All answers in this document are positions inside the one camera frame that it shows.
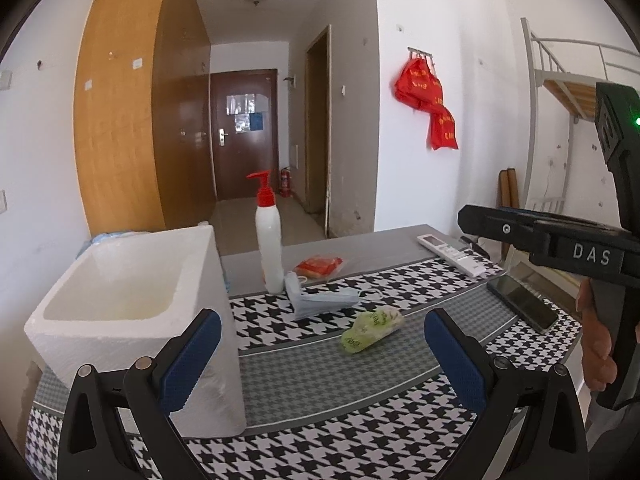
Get person's right hand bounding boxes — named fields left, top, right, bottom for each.
left=576, top=280, right=617, bottom=392

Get stack of blue face masks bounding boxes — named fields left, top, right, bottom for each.
left=284, top=272, right=360, bottom=321

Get black smartphone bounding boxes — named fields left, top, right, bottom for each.
left=486, top=275, right=559, bottom=334

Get light blue cloth pile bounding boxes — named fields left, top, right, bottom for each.
left=91, top=231, right=148, bottom=245

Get green printed plastic bag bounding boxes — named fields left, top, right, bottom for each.
left=341, top=307, right=405, bottom=354

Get red hanging bags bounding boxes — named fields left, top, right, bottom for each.
left=393, top=56, right=459, bottom=151

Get white pump bottle red cap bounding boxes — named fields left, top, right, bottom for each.
left=246, top=170, right=284, bottom=295

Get wooden wardrobe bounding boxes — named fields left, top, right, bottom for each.
left=74, top=0, right=215, bottom=235

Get white foam box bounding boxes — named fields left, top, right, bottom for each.
left=24, top=226, right=246, bottom=438

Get brown entrance door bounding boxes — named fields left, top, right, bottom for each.
left=210, top=70, right=279, bottom=200

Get houndstooth table mat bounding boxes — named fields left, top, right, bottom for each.
left=24, top=253, right=586, bottom=480

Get brown wooden sticks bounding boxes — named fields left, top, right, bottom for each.
left=497, top=167, right=522, bottom=261

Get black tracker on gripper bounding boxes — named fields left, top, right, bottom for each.
left=596, top=81, right=639, bottom=172

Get red fire extinguisher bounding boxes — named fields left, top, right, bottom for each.
left=280, top=167, right=292, bottom=197

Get red snack packet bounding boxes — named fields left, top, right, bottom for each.
left=293, top=256, right=345, bottom=280

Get white remote control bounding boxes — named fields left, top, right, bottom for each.
left=416, top=234, right=486, bottom=278

